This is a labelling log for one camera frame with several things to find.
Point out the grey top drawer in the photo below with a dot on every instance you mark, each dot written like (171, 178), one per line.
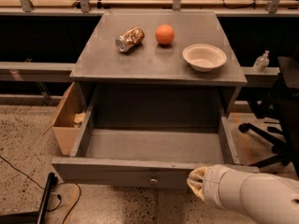
(149, 139)

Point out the white paper bowl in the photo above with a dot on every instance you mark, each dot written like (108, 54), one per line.
(204, 57)

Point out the beige padded gripper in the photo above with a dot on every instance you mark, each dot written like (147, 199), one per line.
(212, 184)

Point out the clear sanitizer bottle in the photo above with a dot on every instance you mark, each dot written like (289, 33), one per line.
(261, 63)

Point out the black office chair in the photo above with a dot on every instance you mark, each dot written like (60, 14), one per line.
(280, 103)

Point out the grey drawer cabinet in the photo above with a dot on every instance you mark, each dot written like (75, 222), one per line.
(151, 66)

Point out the open cardboard box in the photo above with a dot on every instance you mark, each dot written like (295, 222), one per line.
(62, 121)

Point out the orange ball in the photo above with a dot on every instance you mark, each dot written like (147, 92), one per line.
(164, 34)

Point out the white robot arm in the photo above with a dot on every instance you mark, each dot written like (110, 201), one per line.
(267, 199)

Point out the crushed soda can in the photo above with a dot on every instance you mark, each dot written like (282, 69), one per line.
(129, 39)

